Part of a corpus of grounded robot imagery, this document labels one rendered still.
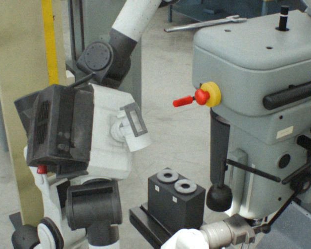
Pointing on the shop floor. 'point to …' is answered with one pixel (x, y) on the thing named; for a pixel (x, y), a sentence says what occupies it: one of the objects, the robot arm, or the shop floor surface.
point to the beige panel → (25, 80)
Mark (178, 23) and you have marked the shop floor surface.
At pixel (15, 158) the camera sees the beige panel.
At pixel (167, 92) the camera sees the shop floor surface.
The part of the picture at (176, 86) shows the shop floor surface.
